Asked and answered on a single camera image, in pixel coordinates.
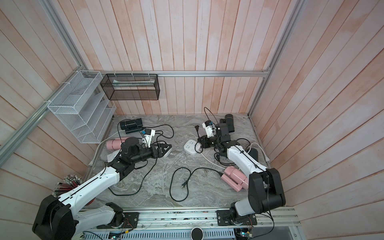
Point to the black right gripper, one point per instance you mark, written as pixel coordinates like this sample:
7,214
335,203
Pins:
205,142

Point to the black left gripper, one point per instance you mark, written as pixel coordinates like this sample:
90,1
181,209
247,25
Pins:
158,153

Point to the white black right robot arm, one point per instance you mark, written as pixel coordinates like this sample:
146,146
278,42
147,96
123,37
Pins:
265,191

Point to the pink hair dryer under arm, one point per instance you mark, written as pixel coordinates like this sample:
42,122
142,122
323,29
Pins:
235,179

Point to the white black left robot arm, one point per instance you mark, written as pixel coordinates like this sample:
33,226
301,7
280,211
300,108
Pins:
60,218

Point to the white square power strip left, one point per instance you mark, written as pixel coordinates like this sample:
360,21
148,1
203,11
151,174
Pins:
166,150

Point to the white square power strip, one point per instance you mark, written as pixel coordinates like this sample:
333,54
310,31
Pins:
166,150
192,147

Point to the dark green dryer far right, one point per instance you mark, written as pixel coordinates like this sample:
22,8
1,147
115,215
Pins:
229,121

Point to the white square power strip right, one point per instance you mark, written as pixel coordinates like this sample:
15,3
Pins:
192,147

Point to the dark green unfolded hair dryer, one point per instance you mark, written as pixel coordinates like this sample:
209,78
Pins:
253,152

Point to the dark green folded hair dryer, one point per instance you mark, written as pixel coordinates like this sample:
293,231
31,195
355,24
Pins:
131,126

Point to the pink folded hair dryer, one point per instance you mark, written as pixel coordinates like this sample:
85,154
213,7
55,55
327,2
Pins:
115,144

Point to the white hair dryer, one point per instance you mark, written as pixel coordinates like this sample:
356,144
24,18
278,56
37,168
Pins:
112,156

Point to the round black white knob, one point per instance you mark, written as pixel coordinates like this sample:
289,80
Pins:
197,234

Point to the red pencil cup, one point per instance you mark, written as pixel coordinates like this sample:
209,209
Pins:
67,184

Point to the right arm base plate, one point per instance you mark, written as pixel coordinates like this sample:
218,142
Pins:
231,218

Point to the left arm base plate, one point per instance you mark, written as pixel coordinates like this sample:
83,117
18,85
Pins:
121,219

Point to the black mesh wall basket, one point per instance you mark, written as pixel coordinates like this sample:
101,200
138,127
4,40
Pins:
126,87

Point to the white wire mesh shelf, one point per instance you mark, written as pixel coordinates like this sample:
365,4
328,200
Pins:
83,111

